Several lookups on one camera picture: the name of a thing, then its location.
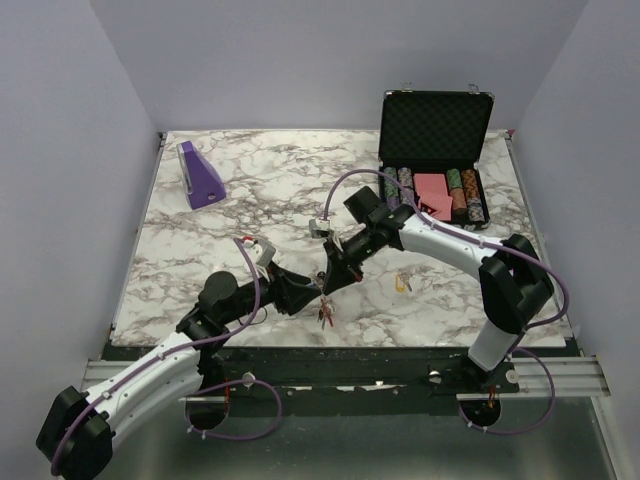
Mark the yellow tagged key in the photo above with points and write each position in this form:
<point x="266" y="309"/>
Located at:
<point x="402" y="283"/>

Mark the red keyring with keys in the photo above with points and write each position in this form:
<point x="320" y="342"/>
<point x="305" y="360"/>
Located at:
<point x="326" y="309"/>

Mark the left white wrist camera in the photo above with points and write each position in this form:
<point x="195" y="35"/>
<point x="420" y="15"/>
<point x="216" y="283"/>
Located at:
<point x="260" y="250"/>

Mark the pink playing card deck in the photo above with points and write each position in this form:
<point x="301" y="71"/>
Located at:
<point x="433" y="195"/>

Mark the purple wedge-shaped box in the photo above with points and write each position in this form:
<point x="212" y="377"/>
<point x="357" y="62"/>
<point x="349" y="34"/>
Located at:
<point x="202" y="184"/>

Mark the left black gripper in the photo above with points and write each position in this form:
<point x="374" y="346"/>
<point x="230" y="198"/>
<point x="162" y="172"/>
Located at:
<point x="288" y="292"/>

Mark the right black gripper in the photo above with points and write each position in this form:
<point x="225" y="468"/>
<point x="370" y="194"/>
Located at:
<point x="341" y="270"/>

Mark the black poker chip case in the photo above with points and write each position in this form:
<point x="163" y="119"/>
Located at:
<point x="434" y="132"/>

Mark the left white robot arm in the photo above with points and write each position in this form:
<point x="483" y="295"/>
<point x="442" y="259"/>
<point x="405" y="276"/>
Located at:
<point x="81" y="430"/>

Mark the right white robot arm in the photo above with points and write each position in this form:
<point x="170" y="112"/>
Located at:
<point x="514" y="285"/>

